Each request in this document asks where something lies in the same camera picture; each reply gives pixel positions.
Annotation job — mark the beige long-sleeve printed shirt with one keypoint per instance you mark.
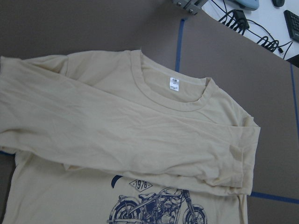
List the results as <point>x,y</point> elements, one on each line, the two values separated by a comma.
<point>105,137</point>

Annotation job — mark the black computer mouse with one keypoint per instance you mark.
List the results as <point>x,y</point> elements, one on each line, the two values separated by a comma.
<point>278,3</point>

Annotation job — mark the black keyboard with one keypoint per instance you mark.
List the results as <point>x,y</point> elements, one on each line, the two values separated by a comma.
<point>292,22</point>

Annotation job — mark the aluminium frame post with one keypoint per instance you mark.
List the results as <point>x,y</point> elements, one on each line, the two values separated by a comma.
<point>191,6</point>

